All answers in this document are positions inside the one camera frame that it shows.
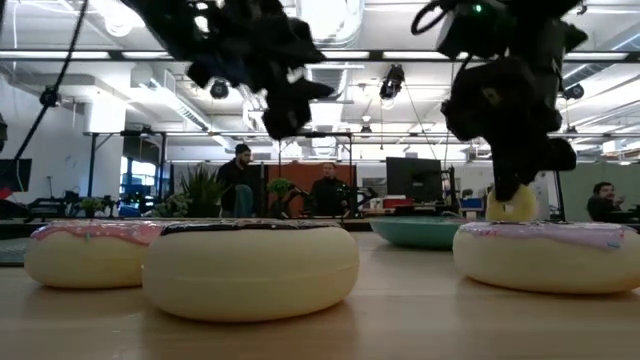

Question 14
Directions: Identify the black right camera cable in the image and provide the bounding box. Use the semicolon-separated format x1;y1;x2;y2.
411;0;454;36

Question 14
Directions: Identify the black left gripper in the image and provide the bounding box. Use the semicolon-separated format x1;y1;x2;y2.
187;0;335;141

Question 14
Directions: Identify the white round pillar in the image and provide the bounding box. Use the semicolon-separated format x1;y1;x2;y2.
529;169;552;222

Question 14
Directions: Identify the pink frosted donut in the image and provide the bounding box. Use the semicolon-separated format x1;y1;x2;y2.
23;220;166;290

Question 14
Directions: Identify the grey-green partition panel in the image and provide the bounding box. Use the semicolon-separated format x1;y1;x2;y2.
558;162;640;224

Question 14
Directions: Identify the leafy green plant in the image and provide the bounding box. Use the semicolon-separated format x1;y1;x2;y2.
149;193;190;219

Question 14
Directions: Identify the person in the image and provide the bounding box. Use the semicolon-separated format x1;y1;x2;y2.
585;181;626;224
215;143;259;219
308;161;351;218

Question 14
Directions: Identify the small green potted plant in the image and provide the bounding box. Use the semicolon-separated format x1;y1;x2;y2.
79;196;105;219

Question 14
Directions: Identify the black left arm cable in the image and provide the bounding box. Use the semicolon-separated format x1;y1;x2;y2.
12;0;91;161

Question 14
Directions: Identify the black cabinet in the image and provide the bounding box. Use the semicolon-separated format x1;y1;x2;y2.
249;163;269;219

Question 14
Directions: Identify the large spiky potted plant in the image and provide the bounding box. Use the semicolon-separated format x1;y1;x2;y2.
179;164;226;219

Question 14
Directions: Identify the small plant in dark pot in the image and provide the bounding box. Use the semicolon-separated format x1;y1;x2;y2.
266;177;296;219

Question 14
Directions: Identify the silver round ventilation duct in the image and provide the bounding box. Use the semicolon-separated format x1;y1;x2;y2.
294;0;366;49

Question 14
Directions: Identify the black overhead light bar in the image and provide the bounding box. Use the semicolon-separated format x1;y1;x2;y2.
0;48;640;64

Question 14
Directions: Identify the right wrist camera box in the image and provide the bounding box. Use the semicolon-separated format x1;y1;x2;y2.
436;2;519;60

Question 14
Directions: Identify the lilac frosted donut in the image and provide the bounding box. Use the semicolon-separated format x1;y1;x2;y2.
452;220;640;295

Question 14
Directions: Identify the teal plate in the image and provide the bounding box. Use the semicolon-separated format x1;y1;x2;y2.
368;215;469;251

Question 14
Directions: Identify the chocolate frosted donut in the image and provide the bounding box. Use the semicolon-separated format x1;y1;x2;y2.
142;220;360;324

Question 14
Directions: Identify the black monitor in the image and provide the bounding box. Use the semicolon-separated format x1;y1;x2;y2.
385;156;444;204

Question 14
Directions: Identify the orange partition wall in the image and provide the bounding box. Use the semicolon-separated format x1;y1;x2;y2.
267;160;357;217

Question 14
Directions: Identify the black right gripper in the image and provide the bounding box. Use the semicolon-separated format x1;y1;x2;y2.
439;55;578;204

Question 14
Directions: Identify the black wall screen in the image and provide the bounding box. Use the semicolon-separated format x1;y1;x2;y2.
0;158;34;194

